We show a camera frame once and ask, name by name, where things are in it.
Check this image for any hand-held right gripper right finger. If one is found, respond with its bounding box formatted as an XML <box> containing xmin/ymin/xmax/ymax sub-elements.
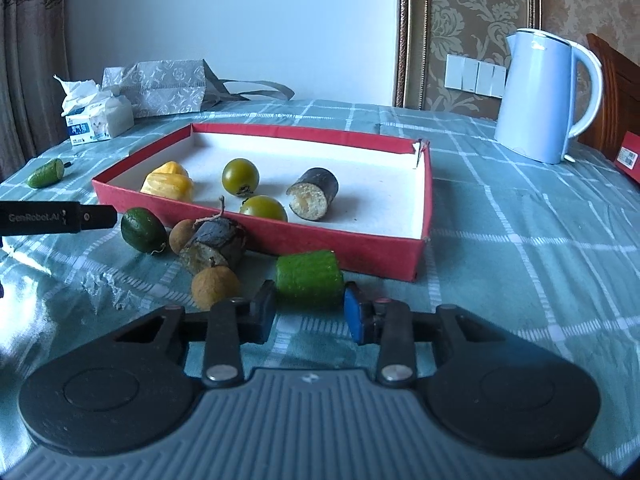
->
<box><xmin>344</xmin><ymin>282</ymin><xmax>506</xmax><ymax>387</ymax></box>

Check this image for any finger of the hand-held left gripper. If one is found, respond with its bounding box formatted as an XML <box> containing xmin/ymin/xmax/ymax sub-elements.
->
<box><xmin>82</xmin><ymin>204</ymin><xmax>120</xmax><ymax>231</ymax></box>

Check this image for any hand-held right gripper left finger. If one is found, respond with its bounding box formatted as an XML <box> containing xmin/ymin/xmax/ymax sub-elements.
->
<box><xmin>112</xmin><ymin>280</ymin><xmax>277</xmax><ymax>388</ymax></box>

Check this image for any dark green cucumber end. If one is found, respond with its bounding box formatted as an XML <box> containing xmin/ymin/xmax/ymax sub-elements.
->
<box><xmin>120</xmin><ymin>207</ymin><xmax>169</xmax><ymax>256</ymax></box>

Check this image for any green cucumber chunk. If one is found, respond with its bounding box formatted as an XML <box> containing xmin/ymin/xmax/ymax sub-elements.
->
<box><xmin>276</xmin><ymin>250</ymin><xmax>345</xmax><ymax>311</ymax></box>

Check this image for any red shallow cardboard box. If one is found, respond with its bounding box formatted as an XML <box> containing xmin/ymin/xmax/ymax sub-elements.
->
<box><xmin>91</xmin><ymin>122</ymin><xmax>433</xmax><ymax>283</ymax></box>

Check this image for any yellow jackfruit piece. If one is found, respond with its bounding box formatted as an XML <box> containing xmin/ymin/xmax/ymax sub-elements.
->
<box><xmin>141</xmin><ymin>160</ymin><xmax>190</xmax><ymax>193</ymax></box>
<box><xmin>160</xmin><ymin>176</ymin><xmax>195</xmax><ymax>204</ymax></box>

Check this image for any brown longan with stem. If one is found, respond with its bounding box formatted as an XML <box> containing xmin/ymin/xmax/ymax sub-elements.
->
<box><xmin>169</xmin><ymin>196</ymin><xmax>228</xmax><ymax>256</ymax></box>

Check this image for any dark sugarcane piece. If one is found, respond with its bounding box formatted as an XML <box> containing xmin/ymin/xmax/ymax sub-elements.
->
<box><xmin>286</xmin><ymin>167</ymin><xmax>340</xmax><ymax>222</ymax></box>
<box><xmin>178</xmin><ymin>216</ymin><xmax>247</xmax><ymax>276</ymax></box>

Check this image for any green tomato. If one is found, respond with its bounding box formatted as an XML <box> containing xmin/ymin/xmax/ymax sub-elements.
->
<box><xmin>222</xmin><ymin>158</ymin><xmax>260</xmax><ymax>197</ymax></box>
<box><xmin>239</xmin><ymin>195</ymin><xmax>289</xmax><ymax>223</ymax></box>

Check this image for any light green cucumber end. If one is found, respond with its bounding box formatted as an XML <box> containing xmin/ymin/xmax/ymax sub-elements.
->
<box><xmin>27</xmin><ymin>158</ymin><xmax>71</xmax><ymax>189</ymax></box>

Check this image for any white tissue pack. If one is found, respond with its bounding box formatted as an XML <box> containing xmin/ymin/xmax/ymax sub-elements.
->
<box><xmin>53</xmin><ymin>75</ymin><xmax>136</xmax><ymax>147</ymax></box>

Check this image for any grey patterned gift bag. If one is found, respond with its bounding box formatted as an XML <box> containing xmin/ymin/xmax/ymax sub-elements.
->
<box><xmin>101</xmin><ymin>58</ymin><xmax>296</xmax><ymax>118</ymax></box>

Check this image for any brown curtain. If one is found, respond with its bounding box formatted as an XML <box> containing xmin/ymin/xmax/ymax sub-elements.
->
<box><xmin>0</xmin><ymin>0</ymin><xmax>71</xmax><ymax>181</ymax></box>

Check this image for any green checked tablecloth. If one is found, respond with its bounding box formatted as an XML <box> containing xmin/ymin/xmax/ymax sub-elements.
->
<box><xmin>0</xmin><ymin>97</ymin><xmax>640</xmax><ymax>480</ymax></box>

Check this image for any light blue electric kettle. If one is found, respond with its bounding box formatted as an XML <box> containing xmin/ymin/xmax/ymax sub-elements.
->
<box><xmin>494</xmin><ymin>28</ymin><xmax>603</xmax><ymax>165</ymax></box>

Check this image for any red flat box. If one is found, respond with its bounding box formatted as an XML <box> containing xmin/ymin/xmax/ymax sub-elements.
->
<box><xmin>614</xmin><ymin>131</ymin><xmax>640</xmax><ymax>181</ymax></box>

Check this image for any brown wooden chair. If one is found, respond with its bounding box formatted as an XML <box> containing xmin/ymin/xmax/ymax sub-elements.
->
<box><xmin>577</xmin><ymin>33</ymin><xmax>640</xmax><ymax>161</ymax></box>

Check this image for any white wall switch panel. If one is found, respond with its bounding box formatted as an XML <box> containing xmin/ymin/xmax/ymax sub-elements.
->
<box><xmin>445</xmin><ymin>53</ymin><xmax>508</xmax><ymax>97</ymax></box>

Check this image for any dark ornate wall frame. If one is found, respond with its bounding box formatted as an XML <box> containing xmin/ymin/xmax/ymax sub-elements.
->
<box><xmin>392</xmin><ymin>0</ymin><xmax>543</xmax><ymax>108</ymax></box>

